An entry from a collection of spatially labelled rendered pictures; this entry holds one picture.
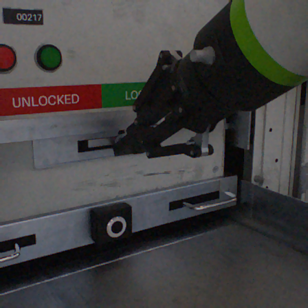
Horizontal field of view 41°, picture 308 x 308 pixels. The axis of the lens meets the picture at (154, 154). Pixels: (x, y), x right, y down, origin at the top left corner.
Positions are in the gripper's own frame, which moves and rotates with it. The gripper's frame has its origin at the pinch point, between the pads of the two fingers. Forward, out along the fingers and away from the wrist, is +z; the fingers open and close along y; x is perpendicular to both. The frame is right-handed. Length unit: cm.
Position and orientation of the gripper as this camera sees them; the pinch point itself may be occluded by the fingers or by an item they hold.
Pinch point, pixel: (133, 141)
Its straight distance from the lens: 56.2
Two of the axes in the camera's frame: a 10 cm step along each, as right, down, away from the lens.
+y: 2.8, 9.4, -2.0
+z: -4.9, 3.1, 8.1
